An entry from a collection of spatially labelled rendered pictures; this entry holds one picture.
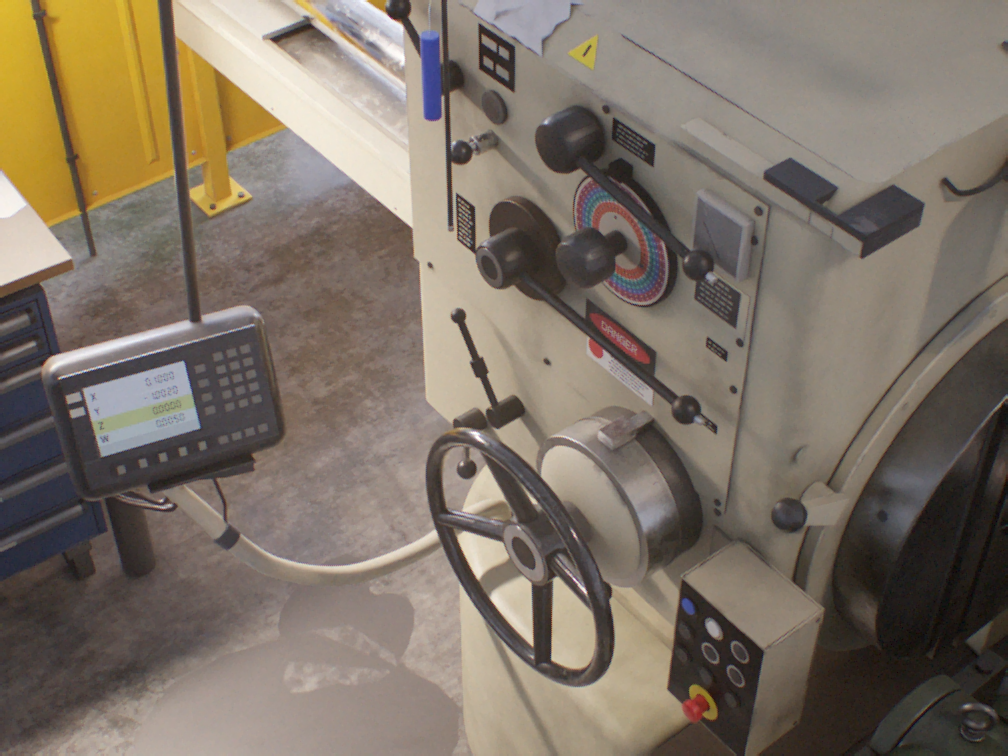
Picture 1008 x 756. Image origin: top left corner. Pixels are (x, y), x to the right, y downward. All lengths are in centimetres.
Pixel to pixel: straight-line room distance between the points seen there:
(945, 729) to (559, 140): 84
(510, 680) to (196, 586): 104
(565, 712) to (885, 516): 102
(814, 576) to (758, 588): 12
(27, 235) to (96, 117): 133
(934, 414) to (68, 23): 295
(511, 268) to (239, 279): 259
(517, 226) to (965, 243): 58
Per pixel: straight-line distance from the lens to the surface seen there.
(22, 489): 347
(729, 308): 180
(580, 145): 183
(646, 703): 276
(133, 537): 370
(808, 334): 174
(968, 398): 197
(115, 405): 240
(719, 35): 188
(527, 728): 303
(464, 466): 248
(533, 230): 203
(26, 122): 444
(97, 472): 244
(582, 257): 183
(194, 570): 379
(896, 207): 165
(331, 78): 307
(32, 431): 338
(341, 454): 399
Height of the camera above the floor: 286
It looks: 43 degrees down
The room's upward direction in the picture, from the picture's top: straight up
